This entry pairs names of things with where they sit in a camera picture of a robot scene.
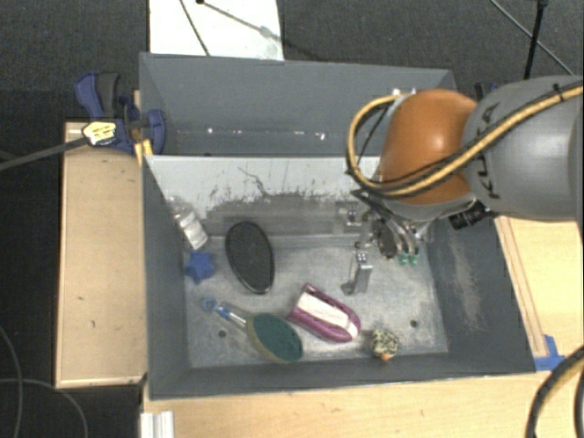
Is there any spotted toy animal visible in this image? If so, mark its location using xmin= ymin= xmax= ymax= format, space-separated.
xmin=369 ymin=327 xmax=401 ymax=362

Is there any blue star-shaped toy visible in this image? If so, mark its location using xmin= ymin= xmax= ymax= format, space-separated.
xmin=183 ymin=249 xmax=217 ymax=286

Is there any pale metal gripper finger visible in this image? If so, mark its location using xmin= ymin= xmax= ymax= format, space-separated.
xmin=335 ymin=200 xmax=364 ymax=237
xmin=340 ymin=250 xmax=374 ymax=297

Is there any pale wood flat board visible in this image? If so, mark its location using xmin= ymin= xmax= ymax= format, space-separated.
xmin=54 ymin=120 xmax=150 ymax=390

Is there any green scrub brush blue handle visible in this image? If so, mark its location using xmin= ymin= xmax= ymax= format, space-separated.
xmin=199 ymin=295 xmax=305 ymax=365

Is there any black oval case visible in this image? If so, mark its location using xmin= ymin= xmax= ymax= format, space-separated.
xmin=224 ymin=220 xmax=276 ymax=297

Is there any grey metal bin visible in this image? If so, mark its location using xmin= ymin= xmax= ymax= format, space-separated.
xmin=138 ymin=51 xmax=537 ymax=401

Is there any black cylinder on white bracket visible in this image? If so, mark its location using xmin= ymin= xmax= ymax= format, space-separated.
xmin=447 ymin=199 xmax=488 ymax=232

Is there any clear plastic bottle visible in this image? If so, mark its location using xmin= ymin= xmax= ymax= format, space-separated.
xmin=167 ymin=195 xmax=212 ymax=251

